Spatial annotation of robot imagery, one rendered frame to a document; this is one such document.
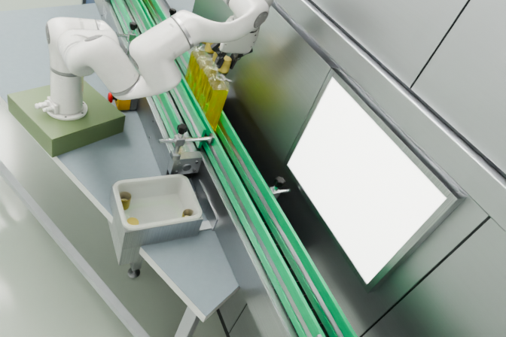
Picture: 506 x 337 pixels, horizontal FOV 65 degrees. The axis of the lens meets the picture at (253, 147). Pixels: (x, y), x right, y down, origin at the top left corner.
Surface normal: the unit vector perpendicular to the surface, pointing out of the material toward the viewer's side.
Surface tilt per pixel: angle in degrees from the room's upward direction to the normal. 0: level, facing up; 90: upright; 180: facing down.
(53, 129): 2
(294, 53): 90
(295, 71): 90
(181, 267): 0
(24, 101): 2
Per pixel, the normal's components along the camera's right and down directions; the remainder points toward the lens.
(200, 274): 0.31, -0.73
